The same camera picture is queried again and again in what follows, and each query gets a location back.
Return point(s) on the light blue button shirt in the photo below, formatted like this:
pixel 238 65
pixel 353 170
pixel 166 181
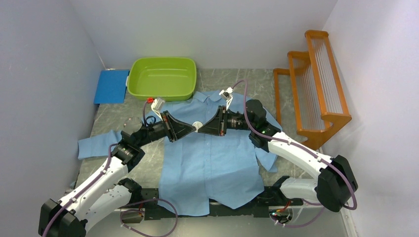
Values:
pixel 200 167

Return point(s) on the orange wooden rack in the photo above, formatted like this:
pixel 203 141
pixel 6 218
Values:
pixel 320 105

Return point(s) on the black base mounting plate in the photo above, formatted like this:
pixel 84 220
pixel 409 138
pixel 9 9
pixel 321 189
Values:
pixel 260 207

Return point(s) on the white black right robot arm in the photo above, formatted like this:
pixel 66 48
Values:
pixel 331 184

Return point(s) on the silver round brooch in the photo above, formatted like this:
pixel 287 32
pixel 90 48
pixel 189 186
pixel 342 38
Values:
pixel 197 125

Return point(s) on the aluminium frame rails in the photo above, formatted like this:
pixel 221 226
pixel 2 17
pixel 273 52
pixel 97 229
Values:
pixel 284 217

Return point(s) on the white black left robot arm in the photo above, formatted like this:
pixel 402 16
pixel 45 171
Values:
pixel 108 188

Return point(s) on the green plastic basin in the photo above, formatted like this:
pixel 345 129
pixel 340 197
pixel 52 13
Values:
pixel 171 78

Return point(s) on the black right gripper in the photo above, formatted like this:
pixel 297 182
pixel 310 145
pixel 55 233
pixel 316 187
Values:
pixel 216 125

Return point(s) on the blue flat board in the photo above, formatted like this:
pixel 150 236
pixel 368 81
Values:
pixel 111 87

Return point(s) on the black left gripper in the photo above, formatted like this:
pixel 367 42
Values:
pixel 174 128

